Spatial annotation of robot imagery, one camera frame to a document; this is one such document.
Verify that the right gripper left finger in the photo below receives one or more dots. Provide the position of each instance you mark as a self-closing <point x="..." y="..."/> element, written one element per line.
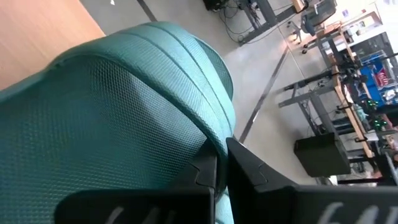
<point x="140" y="205"/>

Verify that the green rubber slide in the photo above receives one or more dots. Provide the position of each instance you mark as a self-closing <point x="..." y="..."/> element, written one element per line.
<point x="93" y="124"/>

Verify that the black computer case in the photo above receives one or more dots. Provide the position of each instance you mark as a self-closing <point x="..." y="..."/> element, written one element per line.
<point x="321" y="155"/>

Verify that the blue box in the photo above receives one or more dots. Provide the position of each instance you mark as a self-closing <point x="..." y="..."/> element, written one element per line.
<point x="376" y="77"/>

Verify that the grey office chair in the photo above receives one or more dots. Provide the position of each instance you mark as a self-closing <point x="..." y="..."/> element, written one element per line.
<point x="320" y="14"/>

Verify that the wooden-topped desk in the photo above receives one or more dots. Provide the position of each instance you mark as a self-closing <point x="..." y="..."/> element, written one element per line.
<point x="342" y="93"/>

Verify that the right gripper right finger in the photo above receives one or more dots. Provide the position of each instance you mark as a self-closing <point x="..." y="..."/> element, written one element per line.
<point x="280" y="205"/>

